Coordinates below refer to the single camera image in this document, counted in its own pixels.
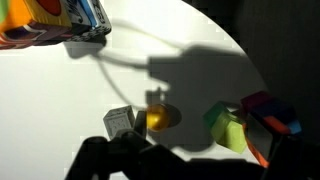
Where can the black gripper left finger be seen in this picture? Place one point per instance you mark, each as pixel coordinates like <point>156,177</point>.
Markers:
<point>110,156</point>

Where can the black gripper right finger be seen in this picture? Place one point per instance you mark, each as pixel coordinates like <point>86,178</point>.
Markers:
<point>295,160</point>

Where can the small grey block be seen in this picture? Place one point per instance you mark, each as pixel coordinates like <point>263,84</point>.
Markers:
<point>117,122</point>

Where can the small orange block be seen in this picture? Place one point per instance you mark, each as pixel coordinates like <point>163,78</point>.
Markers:
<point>260,138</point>

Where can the small blue block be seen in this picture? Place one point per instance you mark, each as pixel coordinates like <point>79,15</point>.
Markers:
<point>278,111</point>

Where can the small light green block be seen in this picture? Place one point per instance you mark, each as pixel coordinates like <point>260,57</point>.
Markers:
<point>230,133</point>

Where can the small magenta block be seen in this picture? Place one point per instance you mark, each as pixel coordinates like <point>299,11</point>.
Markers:
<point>256,100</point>

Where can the small dark green block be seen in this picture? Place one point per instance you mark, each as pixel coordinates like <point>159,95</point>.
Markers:
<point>213,113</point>

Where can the yellow ball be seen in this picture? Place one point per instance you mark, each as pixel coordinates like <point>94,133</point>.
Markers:
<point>156,117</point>

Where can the white and blue printed box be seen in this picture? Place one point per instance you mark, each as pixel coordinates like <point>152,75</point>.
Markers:
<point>88,16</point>

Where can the large orange number dice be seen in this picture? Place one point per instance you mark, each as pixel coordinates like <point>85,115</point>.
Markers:
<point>20,16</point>

